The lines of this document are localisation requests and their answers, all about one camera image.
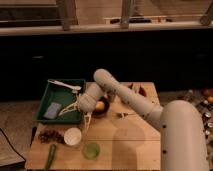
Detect white plastic spoon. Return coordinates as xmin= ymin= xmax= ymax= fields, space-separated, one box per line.
xmin=48 ymin=79 xmax=81 ymax=90

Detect wooden railing beam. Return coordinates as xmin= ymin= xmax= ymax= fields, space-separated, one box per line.
xmin=0 ymin=21 xmax=213 ymax=36

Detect white paper cup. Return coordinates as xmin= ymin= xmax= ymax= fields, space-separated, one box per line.
xmin=64 ymin=128 xmax=82 ymax=146

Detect green pepper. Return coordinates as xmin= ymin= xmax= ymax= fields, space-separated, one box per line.
xmin=44 ymin=144 xmax=57 ymax=171

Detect dark red grape bunch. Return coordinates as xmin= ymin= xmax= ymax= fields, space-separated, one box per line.
xmin=38 ymin=130 xmax=64 ymax=144

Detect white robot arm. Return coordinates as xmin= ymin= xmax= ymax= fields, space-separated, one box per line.
xmin=77 ymin=69 xmax=210 ymax=171

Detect grey blue sponge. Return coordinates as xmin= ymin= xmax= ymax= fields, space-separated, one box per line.
xmin=44 ymin=102 xmax=62 ymax=119

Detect green plastic tray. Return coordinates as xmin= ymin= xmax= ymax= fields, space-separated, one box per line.
xmin=35 ymin=79 xmax=86 ymax=124

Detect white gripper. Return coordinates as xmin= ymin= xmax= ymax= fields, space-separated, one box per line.
xmin=58 ymin=93 xmax=96 ymax=130

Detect yellow orange fruit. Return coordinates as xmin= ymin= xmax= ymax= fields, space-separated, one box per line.
xmin=95 ymin=101 xmax=105 ymax=111

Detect dark bowl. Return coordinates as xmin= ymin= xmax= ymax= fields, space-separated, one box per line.
xmin=92 ymin=99 xmax=109 ymax=117

